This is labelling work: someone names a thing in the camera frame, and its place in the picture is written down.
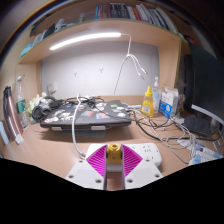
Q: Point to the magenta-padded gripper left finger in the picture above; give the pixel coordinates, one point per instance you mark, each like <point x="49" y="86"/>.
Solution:
<point x="96" y="160"/>

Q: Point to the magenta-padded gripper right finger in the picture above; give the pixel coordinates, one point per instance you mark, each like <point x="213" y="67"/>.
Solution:
<point x="131" y="160"/>

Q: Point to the yellow charger block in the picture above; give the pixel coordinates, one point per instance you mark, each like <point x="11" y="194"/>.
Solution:
<point x="114" y="154"/>

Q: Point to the white power strip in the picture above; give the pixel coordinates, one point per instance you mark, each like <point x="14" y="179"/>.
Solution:
<point x="150" y="151"/>

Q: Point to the black laptop with stickers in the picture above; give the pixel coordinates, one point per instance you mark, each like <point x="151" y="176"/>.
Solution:
<point x="86" y="115"/>

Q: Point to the yellow squeeze bottle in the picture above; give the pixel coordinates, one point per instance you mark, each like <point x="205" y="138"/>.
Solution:
<point x="147" y="105"/>

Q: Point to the blue and white carton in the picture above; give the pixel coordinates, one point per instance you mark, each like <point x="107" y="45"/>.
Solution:
<point x="167" y="103"/>

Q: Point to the clear spray bottle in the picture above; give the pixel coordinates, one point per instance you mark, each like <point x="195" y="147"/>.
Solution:
<point x="156" y="95"/>

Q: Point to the black wallet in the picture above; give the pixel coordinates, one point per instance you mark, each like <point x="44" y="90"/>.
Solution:
<point x="196" y="126"/>

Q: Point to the white and blue keyboard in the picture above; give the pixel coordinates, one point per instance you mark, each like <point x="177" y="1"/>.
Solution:
<point x="205" y="155"/>

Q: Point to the black headphones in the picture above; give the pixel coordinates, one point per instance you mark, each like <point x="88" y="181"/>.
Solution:
<point x="39" y="111"/>

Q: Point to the white crumpled bag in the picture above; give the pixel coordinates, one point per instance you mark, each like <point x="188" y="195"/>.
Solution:
<point x="35" y="101"/>

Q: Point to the clear green-label water bottle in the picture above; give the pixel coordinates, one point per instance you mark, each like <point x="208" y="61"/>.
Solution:
<point x="22" y="106"/>

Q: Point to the dark standing notebooks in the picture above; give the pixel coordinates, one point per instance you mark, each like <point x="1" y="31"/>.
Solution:
<point x="12" y="116"/>

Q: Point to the black computer monitor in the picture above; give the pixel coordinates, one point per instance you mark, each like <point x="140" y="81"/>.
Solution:
<point x="208" y="83"/>

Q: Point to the white led light bar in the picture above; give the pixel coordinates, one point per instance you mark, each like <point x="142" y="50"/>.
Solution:
<point x="85" y="39"/>

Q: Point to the wooden shelf unit with books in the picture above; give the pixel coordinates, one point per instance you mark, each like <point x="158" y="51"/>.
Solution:
<point x="133" y="31"/>

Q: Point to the white wall socket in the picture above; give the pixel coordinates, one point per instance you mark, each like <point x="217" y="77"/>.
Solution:
<point x="51" y="88"/>

